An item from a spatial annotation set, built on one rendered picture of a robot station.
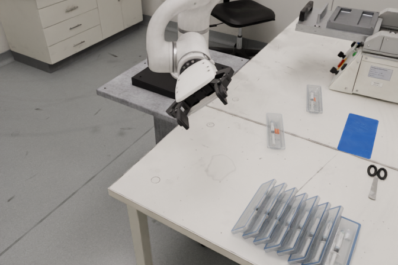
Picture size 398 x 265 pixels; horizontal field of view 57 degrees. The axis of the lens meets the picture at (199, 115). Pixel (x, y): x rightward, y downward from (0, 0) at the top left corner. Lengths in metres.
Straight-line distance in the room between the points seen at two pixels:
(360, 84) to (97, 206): 1.40
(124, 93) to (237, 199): 0.66
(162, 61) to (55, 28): 2.40
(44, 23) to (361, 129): 2.50
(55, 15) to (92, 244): 1.94
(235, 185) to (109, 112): 1.79
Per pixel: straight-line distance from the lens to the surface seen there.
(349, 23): 1.51
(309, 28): 1.51
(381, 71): 1.47
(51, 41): 3.23
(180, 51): 0.88
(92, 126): 2.59
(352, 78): 1.49
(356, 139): 1.29
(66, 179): 2.24
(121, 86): 1.50
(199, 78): 0.75
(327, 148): 1.22
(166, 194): 1.02
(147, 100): 1.39
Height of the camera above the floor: 1.49
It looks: 35 degrees down
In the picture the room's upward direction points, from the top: straight up
